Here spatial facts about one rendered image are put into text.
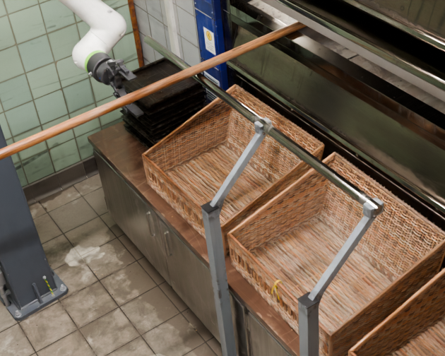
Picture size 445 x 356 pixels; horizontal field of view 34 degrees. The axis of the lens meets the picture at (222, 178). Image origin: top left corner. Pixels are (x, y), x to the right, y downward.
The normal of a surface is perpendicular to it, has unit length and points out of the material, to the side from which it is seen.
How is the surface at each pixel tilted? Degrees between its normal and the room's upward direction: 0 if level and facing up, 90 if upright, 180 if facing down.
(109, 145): 0
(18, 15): 90
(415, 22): 70
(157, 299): 0
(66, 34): 90
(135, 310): 0
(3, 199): 90
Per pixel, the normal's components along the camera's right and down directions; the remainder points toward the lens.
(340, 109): -0.81, 0.13
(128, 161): -0.09, -0.77
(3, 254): 0.62, 0.46
